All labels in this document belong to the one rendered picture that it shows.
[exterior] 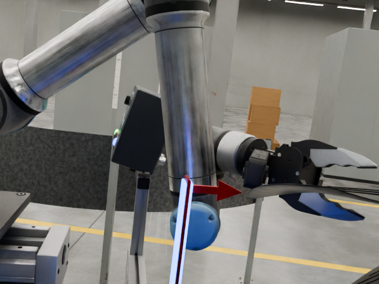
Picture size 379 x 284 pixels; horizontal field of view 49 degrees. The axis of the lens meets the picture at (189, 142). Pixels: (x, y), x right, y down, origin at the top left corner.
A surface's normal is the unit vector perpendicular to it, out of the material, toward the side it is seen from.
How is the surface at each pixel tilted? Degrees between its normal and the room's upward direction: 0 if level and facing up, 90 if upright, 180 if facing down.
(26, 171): 90
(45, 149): 90
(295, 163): 83
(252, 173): 88
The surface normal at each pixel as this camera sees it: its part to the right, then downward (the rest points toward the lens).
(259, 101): -0.06, 0.15
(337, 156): -0.68, -0.08
